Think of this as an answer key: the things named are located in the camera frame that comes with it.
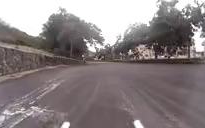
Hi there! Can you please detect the robot's own part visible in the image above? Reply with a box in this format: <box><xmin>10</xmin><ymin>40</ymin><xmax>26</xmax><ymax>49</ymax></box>
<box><xmin>133</xmin><ymin>119</ymin><xmax>145</xmax><ymax>128</ymax></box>
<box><xmin>60</xmin><ymin>121</ymin><xmax>71</xmax><ymax>128</ymax></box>

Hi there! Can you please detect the row of trees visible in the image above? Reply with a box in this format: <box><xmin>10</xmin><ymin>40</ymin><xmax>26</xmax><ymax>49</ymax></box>
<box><xmin>105</xmin><ymin>0</ymin><xmax>205</xmax><ymax>61</ymax></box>

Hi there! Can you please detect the grey stone wall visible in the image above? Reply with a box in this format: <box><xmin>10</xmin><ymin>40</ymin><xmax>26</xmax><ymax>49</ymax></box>
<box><xmin>0</xmin><ymin>41</ymin><xmax>85</xmax><ymax>80</ymax></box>

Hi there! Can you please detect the low dark wall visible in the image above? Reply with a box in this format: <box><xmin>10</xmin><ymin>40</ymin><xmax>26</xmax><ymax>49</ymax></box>
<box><xmin>87</xmin><ymin>57</ymin><xmax>205</xmax><ymax>65</ymax></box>

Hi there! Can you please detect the green hillside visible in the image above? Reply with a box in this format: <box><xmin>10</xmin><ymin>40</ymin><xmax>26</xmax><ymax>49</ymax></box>
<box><xmin>0</xmin><ymin>11</ymin><xmax>44</xmax><ymax>50</ymax></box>

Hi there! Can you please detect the large dark tree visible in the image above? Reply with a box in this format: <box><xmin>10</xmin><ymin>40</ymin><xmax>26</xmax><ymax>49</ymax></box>
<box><xmin>39</xmin><ymin>7</ymin><xmax>106</xmax><ymax>59</ymax></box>

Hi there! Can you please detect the pale building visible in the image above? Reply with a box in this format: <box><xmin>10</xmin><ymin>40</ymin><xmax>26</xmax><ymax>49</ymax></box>
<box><xmin>129</xmin><ymin>43</ymin><xmax>205</xmax><ymax>60</ymax></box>

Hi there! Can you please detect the grey asphalt road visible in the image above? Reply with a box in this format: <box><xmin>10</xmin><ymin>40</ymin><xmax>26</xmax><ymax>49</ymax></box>
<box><xmin>0</xmin><ymin>61</ymin><xmax>205</xmax><ymax>128</ymax></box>

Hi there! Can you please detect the pale kerb strip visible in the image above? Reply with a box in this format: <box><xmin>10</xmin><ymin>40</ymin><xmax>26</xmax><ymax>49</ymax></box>
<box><xmin>0</xmin><ymin>63</ymin><xmax>71</xmax><ymax>87</ymax></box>

